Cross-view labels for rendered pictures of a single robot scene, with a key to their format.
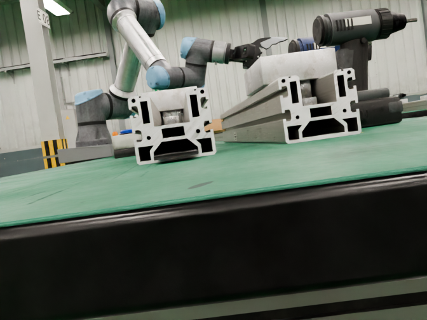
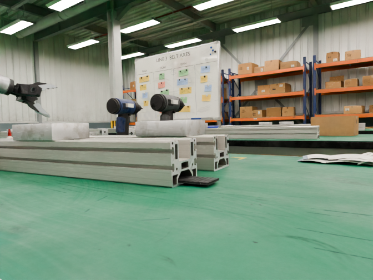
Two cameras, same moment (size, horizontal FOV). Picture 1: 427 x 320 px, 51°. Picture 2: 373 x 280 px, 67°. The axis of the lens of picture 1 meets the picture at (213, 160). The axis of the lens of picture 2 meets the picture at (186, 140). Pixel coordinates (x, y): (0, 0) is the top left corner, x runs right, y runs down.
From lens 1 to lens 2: 0.57 m
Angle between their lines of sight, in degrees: 57
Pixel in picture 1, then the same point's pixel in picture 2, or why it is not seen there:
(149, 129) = (177, 163)
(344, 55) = (167, 118)
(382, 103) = not seen: hidden behind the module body
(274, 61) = (190, 123)
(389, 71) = (10, 105)
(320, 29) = (161, 102)
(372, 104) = not seen: hidden behind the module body
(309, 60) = (198, 125)
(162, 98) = (66, 129)
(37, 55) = not seen: outside the picture
